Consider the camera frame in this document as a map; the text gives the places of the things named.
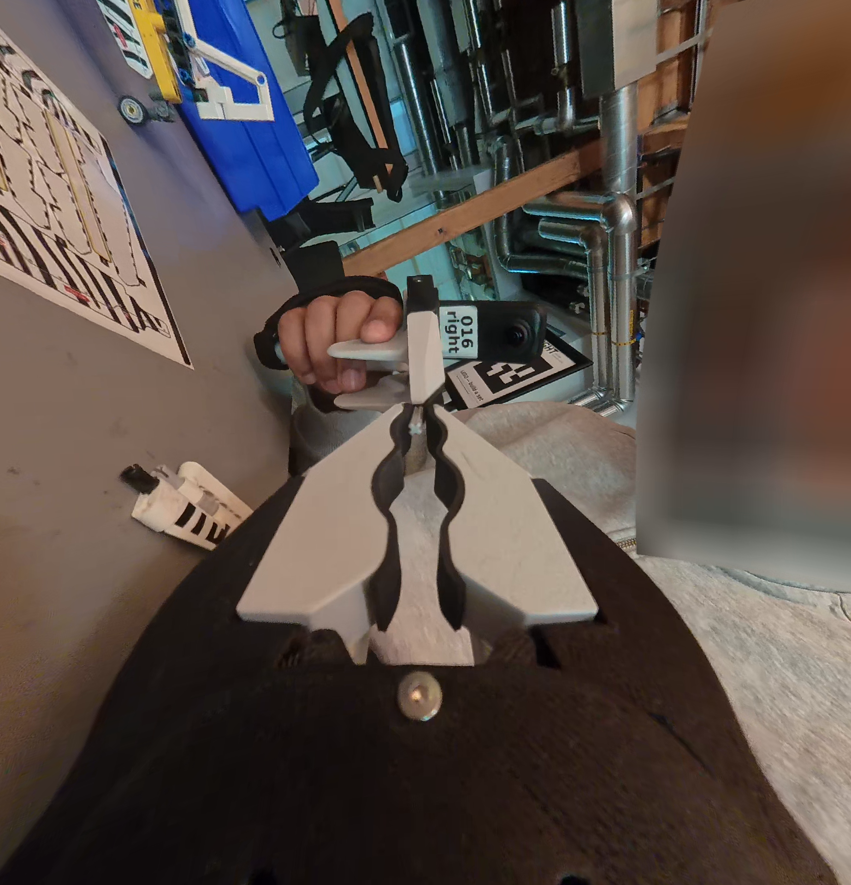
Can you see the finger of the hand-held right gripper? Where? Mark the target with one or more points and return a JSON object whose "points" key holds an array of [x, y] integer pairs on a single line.
{"points": [[424, 352]]}

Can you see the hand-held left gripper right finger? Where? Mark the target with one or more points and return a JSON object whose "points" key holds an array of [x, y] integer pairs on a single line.
{"points": [[515, 553]]}

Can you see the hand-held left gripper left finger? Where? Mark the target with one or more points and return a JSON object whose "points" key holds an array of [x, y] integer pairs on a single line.
{"points": [[315, 546]]}

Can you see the grey lego axle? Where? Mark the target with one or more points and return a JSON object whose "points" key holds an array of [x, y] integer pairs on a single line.
{"points": [[417, 423]]}

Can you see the white striped lego assembly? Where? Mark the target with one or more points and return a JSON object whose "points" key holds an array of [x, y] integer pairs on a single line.
{"points": [[176, 508]]}

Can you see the lego sticker sheet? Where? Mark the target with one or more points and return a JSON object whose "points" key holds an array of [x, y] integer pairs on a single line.
{"points": [[52, 228]]}

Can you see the yellow white lego vehicle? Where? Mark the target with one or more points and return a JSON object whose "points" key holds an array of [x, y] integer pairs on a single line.
{"points": [[156, 48]]}

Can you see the person's right hand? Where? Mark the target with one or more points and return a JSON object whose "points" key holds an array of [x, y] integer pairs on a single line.
{"points": [[322, 325]]}

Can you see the wooden ceiling beam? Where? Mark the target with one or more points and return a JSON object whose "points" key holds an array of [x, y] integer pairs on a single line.
{"points": [[467, 214]]}

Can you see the black office chair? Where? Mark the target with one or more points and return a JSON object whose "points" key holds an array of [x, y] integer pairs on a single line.
{"points": [[370, 138]]}

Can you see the blue plastic bin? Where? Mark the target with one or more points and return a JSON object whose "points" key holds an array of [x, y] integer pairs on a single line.
{"points": [[259, 152]]}

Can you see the person's grey sweater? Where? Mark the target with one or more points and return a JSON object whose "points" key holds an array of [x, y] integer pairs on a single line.
{"points": [[778, 691]]}

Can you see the silver duct pipes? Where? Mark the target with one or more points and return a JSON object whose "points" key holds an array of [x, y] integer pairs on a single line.
{"points": [[622, 228]]}

